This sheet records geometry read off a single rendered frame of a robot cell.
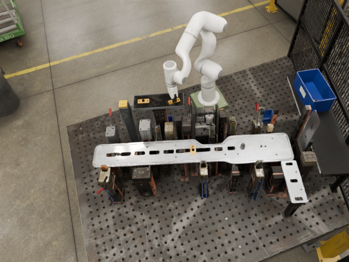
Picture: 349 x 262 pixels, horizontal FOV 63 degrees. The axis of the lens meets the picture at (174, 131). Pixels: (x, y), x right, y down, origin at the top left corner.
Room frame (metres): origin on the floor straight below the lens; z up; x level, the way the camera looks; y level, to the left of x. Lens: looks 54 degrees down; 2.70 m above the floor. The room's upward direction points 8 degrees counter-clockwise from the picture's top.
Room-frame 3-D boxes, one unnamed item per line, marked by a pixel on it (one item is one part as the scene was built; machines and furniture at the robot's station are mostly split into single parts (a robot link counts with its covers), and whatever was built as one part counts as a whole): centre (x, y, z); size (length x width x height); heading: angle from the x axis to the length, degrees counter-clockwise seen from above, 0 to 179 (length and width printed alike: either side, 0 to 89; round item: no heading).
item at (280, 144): (1.03, -0.09, 1.00); 1.38 x 0.22 x 0.02; 84
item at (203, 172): (0.86, -0.15, 0.87); 0.12 x 0.09 x 0.35; 174
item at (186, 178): (1.05, -0.03, 0.84); 0.17 x 0.06 x 0.29; 174
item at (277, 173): (0.80, -0.63, 0.84); 0.11 x 0.10 x 0.28; 174
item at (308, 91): (1.34, -1.04, 1.10); 0.30 x 0.17 x 0.13; 1
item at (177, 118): (1.26, -0.04, 0.90); 0.05 x 0.05 x 0.40; 84
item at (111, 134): (1.26, 0.46, 0.88); 0.11 x 0.10 x 0.36; 174
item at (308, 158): (0.84, -0.83, 0.88); 0.08 x 0.08 x 0.36; 84
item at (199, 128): (1.23, -0.23, 0.94); 0.18 x 0.13 x 0.49; 84
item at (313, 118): (0.95, -0.83, 1.17); 0.12 x 0.01 x 0.34; 174
